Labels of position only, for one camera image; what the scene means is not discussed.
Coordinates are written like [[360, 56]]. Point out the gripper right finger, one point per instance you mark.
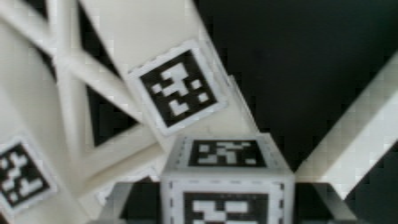
[[337, 213]]

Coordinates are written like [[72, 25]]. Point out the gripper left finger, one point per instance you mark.
[[111, 214]]

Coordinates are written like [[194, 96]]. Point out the white chair leg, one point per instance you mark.
[[228, 183]]

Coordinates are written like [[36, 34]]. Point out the white L-shaped obstacle fence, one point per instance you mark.
[[361, 137]]

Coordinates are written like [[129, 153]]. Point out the white chair back part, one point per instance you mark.
[[79, 137]]

